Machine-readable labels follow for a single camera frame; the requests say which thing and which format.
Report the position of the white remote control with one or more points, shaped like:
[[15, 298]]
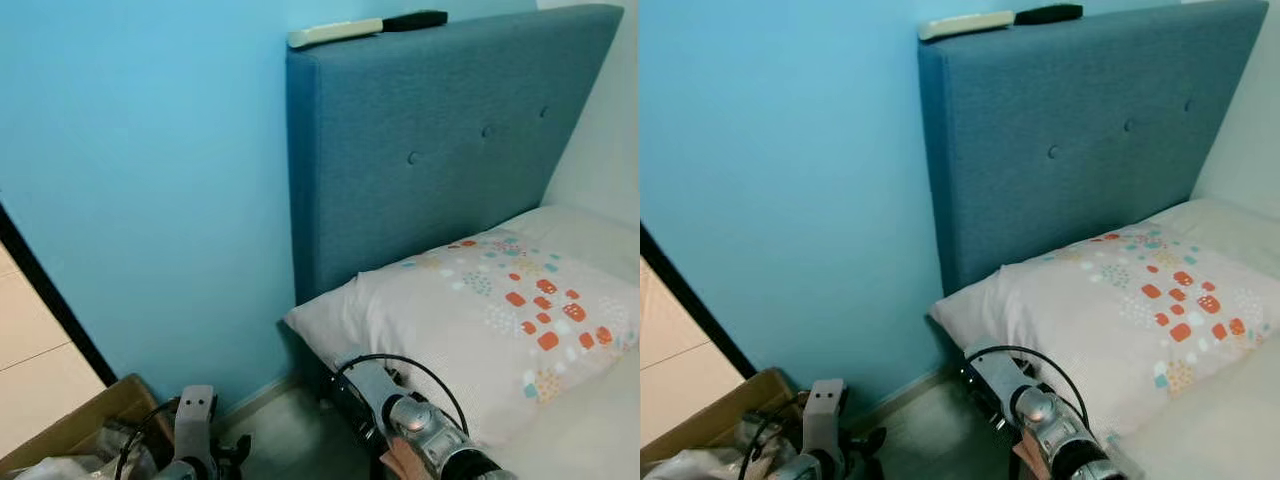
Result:
[[330, 33], [965, 25]]

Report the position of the brown red box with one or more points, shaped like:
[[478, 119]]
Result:
[[710, 425], [70, 430]]

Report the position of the black remote control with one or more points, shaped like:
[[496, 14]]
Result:
[[415, 20], [1048, 13]]

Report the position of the pink patterned pillow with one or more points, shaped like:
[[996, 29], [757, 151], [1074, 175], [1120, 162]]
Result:
[[470, 320], [1110, 310]]

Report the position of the black door frame strip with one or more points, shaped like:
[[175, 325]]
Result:
[[695, 300], [55, 295]]

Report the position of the teal upholstered headboard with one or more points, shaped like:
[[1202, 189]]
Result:
[[430, 150], [1070, 140]]

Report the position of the beige bed mattress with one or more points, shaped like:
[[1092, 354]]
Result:
[[590, 420], [1220, 420]]

